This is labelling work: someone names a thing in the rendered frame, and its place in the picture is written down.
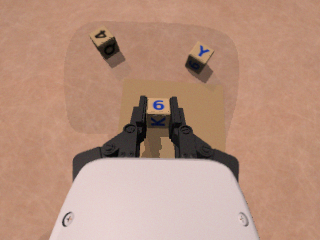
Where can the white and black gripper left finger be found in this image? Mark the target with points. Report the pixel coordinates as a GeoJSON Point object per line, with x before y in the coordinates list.
{"type": "Point", "coordinates": [127, 143]}

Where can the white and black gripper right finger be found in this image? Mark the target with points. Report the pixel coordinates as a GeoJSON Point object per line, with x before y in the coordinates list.
{"type": "Point", "coordinates": [188, 144]}

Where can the tan flat square mat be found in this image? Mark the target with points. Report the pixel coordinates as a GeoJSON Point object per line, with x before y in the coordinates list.
{"type": "Point", "coordinates": [203, 107]}

